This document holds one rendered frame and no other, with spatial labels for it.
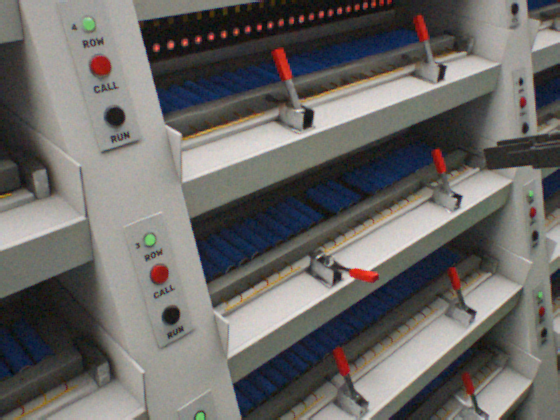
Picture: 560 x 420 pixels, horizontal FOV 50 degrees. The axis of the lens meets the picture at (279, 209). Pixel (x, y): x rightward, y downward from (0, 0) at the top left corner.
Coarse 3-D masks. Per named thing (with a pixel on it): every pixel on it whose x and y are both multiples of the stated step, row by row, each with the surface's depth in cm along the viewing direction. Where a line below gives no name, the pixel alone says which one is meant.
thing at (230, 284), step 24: (432, 168) 95; (456, 168) 99; (384, 192) 87; (408, 192) 90; (336, 216) 81; (360, 216) 83; (288, 240) 76; (312, 240) 77; (264, 264) 71; (288, 264) 74; (216, 288) 67; (240, 288) 70; (264, 288) 70
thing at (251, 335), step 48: (432, 144) 107; (480, 144) 100; (432, 192) 93; (480, 192) 94; (336, 240) 81; (384, 240) 81; (432, 240) 86; (288, 288) 72; (336, 288) 72; (240, 336) 64; (288, 336) 69
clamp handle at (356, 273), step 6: (330, 264) 72; (336, 264) 72; (336, 270) 71; (342, 270) 71; (348, 270) 70; (354, 270) 70; (360, 270) 69; (366, 270) 69; (354, 276) 69; (360, 276) 68; (366, 276) 68; (372, 276) 67; (378, 276) 68; (372, 282) 67
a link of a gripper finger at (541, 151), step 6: (558, 144) 70; (528, 150) 72; (534, 150) 72; (540, 150) 71; (546, 150) 70; (552, 150) 70; (558, 150) 69; (540, 156) 71; (546, 156) 71; (552, 156) 70; (558, 156) 70; (540, 162) 72; (546, 162) 71; (552, 162) 70; (558, 162) 70; (534, 168) 72; (540, 168) 72
